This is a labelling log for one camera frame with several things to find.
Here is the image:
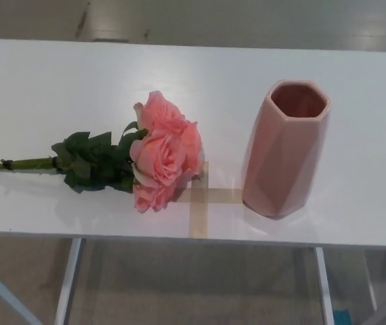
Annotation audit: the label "pink rose bouquet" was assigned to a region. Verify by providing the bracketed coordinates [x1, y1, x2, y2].
[0, 90, 203, 214]

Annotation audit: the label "pink faceted ceramic vase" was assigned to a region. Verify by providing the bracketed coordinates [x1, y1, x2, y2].
[242, 79, 333, 218]

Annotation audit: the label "white table leg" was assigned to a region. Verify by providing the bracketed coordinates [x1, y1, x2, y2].
[314, 246, 336, 325]
[54, 238, 86, 325]

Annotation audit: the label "teal floor marker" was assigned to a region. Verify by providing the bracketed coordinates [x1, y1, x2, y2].
[335, 299, 353, 325]

